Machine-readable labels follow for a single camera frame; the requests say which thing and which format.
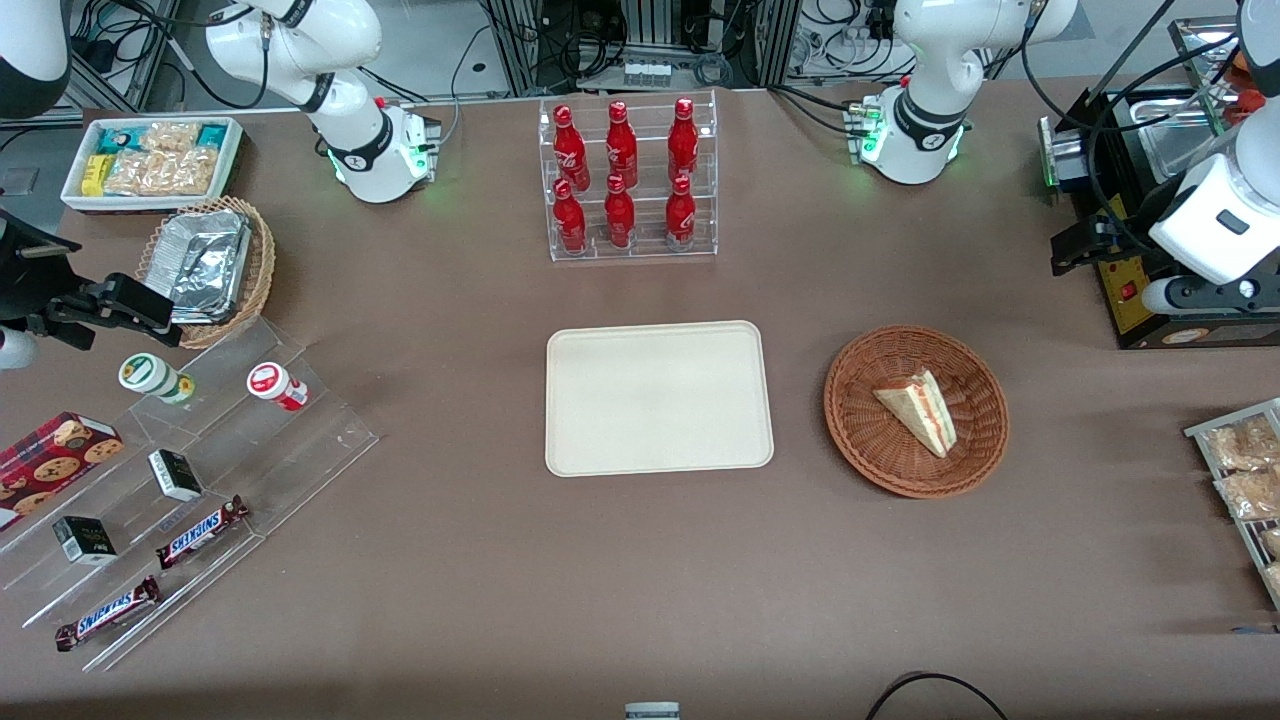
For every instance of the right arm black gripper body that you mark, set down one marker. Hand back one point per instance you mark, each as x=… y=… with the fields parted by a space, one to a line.
x=28 y=285

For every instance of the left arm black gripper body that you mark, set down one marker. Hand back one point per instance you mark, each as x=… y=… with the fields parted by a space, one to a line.
x=1122 y=243

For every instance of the triangular sandwich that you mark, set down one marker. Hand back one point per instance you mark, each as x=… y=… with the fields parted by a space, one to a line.
x=920 y=410

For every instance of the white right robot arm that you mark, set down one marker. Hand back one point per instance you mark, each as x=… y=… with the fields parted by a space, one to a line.
x=330 y=60

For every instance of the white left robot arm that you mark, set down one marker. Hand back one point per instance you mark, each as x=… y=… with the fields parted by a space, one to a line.
x=930 y=60

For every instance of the silver foil tray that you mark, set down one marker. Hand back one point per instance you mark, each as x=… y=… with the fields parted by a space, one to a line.
x=205 y=265

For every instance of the oval wicker basket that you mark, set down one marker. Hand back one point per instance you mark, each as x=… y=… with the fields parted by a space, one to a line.
x=258 y=270

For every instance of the tray of packaged pastries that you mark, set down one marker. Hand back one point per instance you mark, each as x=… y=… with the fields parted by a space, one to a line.
x=1200 y=432

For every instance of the round brown wicker basket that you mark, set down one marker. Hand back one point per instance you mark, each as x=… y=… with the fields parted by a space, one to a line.
x=870 y=450

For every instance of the cream rectangular tray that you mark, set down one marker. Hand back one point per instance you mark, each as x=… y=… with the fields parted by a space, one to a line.
x=660 y=400

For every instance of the black appliance with yellow panel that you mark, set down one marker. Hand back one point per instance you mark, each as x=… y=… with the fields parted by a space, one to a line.
x=1130 y=300

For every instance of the green lid white cup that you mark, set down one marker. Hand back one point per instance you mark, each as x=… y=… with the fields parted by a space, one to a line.
x=148 y=374

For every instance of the grey box with green light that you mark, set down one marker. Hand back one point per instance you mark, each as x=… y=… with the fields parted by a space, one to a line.
x=1062 y=155

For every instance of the steel pan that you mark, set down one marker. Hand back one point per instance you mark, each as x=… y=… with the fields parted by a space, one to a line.
x=1175 y=135

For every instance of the yellow snack pack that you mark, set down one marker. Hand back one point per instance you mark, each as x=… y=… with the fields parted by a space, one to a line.
x=95 y=175

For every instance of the red cookie box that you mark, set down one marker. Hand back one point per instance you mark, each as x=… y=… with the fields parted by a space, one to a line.
x=50 y=460

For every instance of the large clear cracker bag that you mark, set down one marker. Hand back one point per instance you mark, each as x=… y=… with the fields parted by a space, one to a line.
x=160 y=172

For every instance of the red lid white cup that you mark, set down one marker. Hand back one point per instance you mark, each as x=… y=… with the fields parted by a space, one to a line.
x=272 y=384

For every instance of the white rectangular snack bin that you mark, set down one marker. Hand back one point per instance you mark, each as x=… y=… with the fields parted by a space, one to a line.
x=232 y=170

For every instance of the teal snack pack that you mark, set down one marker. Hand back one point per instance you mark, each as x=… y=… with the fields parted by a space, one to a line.
x=212 y=135
x=118 y=140

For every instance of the small clear cracker bag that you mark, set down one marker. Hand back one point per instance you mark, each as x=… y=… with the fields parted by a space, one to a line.
x=170 y=136

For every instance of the small black box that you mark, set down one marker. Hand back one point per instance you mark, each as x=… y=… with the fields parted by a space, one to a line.
x=85 y=540
x=175 y=475

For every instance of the clear acrylic stepped stand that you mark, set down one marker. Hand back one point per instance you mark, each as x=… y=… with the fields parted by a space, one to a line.
x=290 y=450

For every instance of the brown Snickers bar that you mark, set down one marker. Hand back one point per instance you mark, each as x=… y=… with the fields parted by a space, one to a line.
x=200 y=533
x=105 y=614

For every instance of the clear bag of snacks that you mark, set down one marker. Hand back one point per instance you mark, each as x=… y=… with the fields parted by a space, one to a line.
x=1240 y=445
x=1250 y=495

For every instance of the red cola bottle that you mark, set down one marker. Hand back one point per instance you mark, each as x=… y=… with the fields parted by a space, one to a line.
x=619 y=215
x=568 y=145
x=621 y=145
x=683 y=140
x=681 y=215
x=570 y=220

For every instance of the clear acrylic bottle rack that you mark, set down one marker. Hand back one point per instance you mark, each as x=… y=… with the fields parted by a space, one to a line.
x=645 y=250

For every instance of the small grey block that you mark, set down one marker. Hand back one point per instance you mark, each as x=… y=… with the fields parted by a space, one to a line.
x=652 y=711

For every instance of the aluminium frame rack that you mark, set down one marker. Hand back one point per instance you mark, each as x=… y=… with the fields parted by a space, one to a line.
x=520 y=50

